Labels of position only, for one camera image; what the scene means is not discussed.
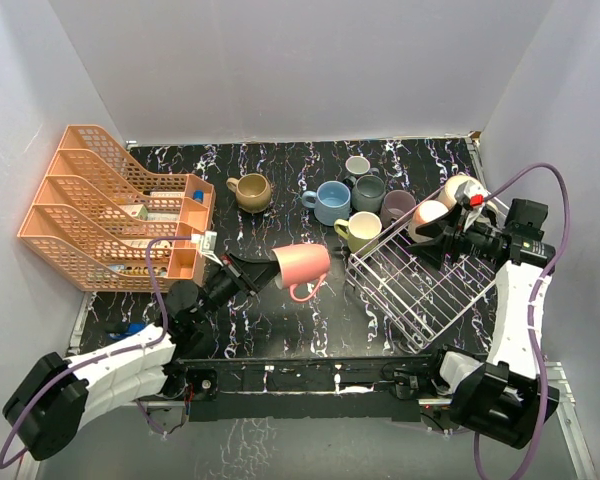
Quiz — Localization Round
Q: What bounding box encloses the white wire dish rack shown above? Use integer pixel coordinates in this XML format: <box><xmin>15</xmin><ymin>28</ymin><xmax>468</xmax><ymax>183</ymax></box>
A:
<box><xmin>346</xmin><ymin>204</ymin><xmax>495</xmax><ymax>355</ymax></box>

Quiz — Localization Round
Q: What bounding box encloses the salmon pink speckled mug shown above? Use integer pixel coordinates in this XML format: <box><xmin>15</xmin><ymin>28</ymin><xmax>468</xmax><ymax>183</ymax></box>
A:
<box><xmin>407</xmin><ymin>200</ymin><xmax>448</xmax><ymax>243</ymax></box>

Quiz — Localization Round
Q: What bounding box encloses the aluminium frame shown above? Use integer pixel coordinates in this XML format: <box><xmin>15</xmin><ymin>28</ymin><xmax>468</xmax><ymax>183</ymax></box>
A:
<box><xmin>13</xmin><ymin>362</ymin><xmax>598</xmax><ymax>479</ymax></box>

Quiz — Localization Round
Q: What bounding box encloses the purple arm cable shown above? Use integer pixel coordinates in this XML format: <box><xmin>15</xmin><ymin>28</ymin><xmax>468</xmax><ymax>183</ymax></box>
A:
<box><xmin>0</xmin><ymin>236</ymin><xmax>201</xmax><ymax>470</ymax></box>
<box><xmin>473</xmin><ymin>162</ymin><xmax>567</xmax><ymax>480</ymax></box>

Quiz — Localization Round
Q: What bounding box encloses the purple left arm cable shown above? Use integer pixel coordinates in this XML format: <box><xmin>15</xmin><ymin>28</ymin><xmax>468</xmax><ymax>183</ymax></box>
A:
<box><xmin>0</xmin><ymin>236</ymin><xmax>201</xmax><ymax>470</ymax></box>

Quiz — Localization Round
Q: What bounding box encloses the cream floral mug green inside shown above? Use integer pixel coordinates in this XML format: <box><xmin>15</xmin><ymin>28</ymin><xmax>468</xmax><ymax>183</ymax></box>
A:
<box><xmin>437</xmin><ymin>174</ymin><xmax>481</xmax><ymax>210</ymax></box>

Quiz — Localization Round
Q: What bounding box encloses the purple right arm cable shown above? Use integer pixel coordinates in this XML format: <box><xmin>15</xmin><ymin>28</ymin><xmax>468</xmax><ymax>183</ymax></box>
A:
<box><xmin>473</xmin><ymin>162</ymin><xmax>567</xmax><ymax>480</ymax></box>

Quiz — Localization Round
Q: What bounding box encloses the mauve purple mug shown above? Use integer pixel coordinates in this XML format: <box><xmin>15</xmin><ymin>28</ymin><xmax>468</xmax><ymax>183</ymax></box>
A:
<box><xmin>380</xmin><ymin>190</ymin><xmax>416</xmax><ymax>228</ymax></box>

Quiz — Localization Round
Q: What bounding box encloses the grey green mug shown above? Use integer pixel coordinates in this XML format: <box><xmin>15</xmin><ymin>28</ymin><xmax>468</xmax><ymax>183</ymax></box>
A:
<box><xmin>351</xmin><ymin>175</ymin><xmax>386</xmax><ymax>214</ymax></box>

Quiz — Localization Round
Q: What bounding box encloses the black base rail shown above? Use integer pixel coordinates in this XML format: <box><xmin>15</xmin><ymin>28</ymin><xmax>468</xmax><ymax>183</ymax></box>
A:
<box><xmin>141</xmin><ymin>354</ymin><xmax>455</xmax><ymax>430</ymax></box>

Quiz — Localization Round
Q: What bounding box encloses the brown ceramic mug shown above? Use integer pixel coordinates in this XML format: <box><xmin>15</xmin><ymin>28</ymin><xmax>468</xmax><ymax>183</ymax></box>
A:
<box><xmin>226</xmin><ymin>173</ymin><xmax>272</xmax><ymax>214</ymax></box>

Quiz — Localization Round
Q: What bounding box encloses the small white grey mug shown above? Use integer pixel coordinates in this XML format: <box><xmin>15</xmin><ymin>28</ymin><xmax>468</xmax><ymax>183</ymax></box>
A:
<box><xmin>345</xmin><ymin>156</ymin><xmax>379</xmax><ymax>179</ymax></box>

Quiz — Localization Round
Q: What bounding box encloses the yellow green mug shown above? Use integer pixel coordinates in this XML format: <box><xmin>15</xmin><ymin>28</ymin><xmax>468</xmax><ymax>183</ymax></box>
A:
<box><xmin>334</xmin><ymin>211</ymin><xmax>382</xmax><ymax>255</ymax></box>

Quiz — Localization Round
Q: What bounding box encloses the orange plastic file organizer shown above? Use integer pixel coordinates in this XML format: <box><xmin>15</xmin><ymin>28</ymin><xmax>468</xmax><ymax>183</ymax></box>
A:
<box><xmin>18</xmin><ymin>125</ymin><xmax>215</xmax><ymax>292</ymax></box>

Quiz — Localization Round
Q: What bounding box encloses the light blue mug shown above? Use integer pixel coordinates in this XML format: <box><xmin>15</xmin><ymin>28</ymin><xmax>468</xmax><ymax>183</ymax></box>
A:
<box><xmin>301</xmin><ymin>181</ymin><xmax>351</xmax><ymax>227</ymax></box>

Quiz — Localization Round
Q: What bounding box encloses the blue cap bottle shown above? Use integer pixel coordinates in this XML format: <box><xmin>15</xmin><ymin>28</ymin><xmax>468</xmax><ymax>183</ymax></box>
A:
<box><xmin>192</xmin><ymin>190</ymin><xmax>204</xmax><ymax>203</ymax></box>

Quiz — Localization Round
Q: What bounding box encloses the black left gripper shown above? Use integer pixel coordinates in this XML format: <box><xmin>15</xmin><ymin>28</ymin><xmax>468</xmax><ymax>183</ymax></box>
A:
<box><xmin>193</xmin><ymin>249</ymin><xmax>284</xmax><ymax>324</ymax></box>

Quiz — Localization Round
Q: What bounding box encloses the pink mug cream inside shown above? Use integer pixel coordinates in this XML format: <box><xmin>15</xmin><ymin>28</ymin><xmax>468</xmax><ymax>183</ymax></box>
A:
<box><xmin>270</xmin><ymin>243</ymin><xmax>331</xmax><ymax>303</ymax></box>

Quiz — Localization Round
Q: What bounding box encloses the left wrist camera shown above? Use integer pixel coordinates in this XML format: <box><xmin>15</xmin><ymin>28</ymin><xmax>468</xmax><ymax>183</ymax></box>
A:
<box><xmin>190</xmin><ymin>230</ymin><xmax>217</xmax><ymax>258</ymax></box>

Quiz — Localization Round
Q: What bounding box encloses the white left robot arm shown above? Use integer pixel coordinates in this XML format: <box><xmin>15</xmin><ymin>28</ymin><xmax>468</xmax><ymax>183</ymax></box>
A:
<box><xmin>2</xmin><ymin>253</ymin><xmax>280</xmax><ymax>461</ymax></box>

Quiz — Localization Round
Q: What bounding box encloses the green white box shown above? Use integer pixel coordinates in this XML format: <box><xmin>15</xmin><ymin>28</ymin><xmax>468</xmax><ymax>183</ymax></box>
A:
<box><xmin>119</xmin><ymin>203</ymin><xmax>148</xmax><ymax>221</ymax></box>

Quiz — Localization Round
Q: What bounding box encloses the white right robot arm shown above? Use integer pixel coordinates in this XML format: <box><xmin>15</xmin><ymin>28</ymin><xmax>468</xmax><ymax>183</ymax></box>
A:
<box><xmin>407</xmin><ymin>196</ymin><xmax>559</xmax><ymax>449</ymax></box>

